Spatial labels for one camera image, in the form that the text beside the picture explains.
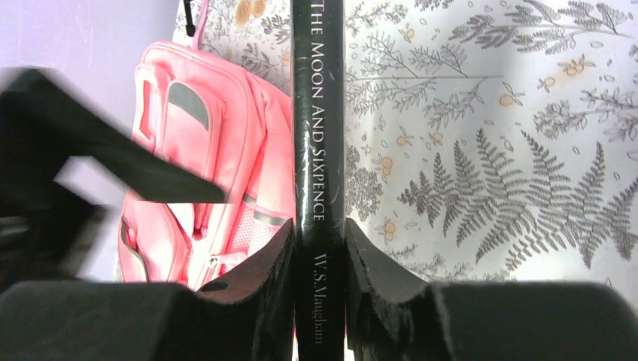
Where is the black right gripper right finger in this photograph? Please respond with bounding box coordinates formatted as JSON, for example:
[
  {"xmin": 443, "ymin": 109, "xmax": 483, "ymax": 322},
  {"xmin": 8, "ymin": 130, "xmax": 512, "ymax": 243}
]
[{"xmin": 345, "ymin": 220, "xmax": 637, "ymax": 361}]

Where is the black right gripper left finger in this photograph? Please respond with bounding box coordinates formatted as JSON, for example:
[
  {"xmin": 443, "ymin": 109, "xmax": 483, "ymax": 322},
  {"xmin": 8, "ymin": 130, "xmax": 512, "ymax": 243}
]
[{"xmin": 1, "ymin": 223, "xmax": 293, "ymax": 360}]

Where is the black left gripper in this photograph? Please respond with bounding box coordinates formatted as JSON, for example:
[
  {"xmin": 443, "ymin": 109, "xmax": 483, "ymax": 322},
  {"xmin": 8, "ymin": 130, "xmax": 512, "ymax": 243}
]
[{"xmin": 1, "ymin": 68, "xmax": 227, "ymax": 290}]

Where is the pink student backpack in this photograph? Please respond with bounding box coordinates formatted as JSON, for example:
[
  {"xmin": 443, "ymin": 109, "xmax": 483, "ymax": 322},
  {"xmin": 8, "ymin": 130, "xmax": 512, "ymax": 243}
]
[{"xmin": 117, "ymin": 39, "xmax": 296, "ymax": 292}]

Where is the black tablet case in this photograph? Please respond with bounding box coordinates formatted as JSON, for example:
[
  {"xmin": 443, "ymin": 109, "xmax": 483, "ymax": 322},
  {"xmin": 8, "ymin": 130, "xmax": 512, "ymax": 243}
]
[{"xmin": 291, "ymin": 0, "xmax": 346, "ymax": 361}]

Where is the black microphone tripod stand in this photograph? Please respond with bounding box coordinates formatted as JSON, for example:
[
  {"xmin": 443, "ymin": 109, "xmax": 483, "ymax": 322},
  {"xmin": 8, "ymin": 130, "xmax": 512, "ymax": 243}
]
[{"xmin": 183, "ymin": 0, "xmax": 196, "ymax": 38}]

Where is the floral table mat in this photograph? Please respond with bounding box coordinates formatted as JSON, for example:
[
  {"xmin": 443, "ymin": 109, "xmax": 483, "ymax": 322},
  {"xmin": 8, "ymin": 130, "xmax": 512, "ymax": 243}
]
[{"xmin": 172, "ymin": 0, "xmax": 638, "ymax": 312}]

